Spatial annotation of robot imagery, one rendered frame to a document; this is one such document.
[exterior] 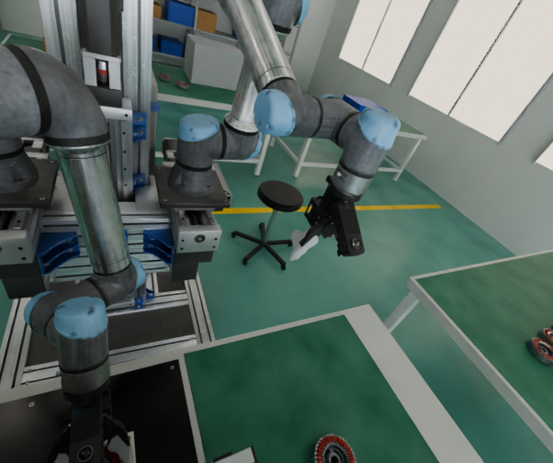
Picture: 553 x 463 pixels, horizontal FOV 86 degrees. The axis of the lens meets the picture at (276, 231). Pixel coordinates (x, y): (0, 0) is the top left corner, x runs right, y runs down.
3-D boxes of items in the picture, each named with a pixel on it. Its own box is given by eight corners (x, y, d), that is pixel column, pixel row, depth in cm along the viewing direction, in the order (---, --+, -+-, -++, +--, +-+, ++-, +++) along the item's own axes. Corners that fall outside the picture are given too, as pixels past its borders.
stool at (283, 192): (227, 228, 252) (241, 171, 219) (277, 225, 276) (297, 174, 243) (248, 276, 217) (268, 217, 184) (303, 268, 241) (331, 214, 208)
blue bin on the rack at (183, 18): (163, 16, 523) (164, -4, 506) (187, 22, 543) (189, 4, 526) (167, 20, 496) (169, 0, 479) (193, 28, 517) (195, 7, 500)
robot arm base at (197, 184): (165, 171, 103) (167, 145, 98) (208, 174, 110) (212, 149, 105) (171, 197, 94) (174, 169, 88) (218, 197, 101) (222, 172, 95)
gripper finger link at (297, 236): (282, 246, 72) (311, 222, 70) (292, 265, 68) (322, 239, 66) (275, 242, 70) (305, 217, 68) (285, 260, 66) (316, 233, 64)
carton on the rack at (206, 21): (190, 23, 545) (191, 5, 528) (208, 28, 562) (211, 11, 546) (195, 28, 519) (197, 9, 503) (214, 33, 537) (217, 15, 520)
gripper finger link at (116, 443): (142, 434, 65) (116, 411, 61) (145, 457, 60) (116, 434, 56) (129, 446, 64) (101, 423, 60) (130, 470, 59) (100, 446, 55)
